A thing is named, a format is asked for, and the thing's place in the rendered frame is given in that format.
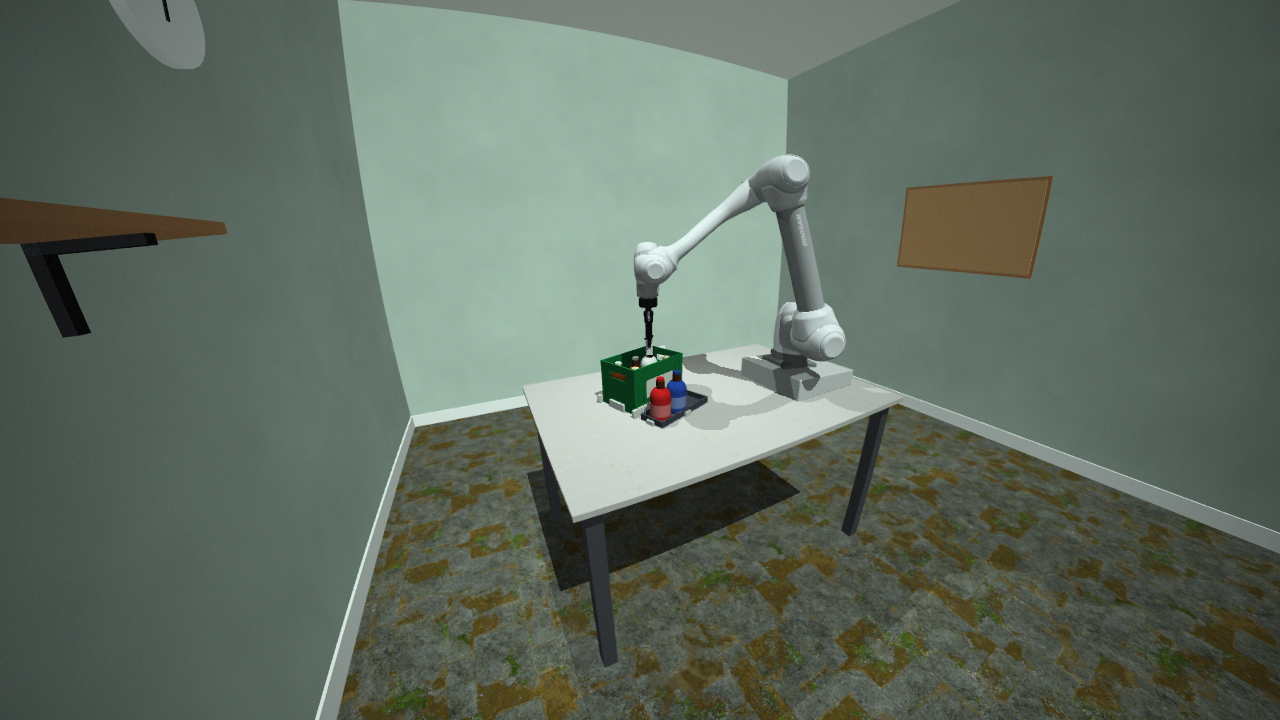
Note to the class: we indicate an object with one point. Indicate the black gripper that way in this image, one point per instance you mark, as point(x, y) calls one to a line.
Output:
point(648, 304)

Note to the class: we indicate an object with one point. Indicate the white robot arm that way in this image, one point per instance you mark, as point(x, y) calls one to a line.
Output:
point(812, 331)

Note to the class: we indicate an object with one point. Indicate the blue bottle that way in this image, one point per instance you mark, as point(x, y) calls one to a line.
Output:
point(678, 391)

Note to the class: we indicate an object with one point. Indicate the red bottle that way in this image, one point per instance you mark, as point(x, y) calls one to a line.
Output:
point(660, 401)

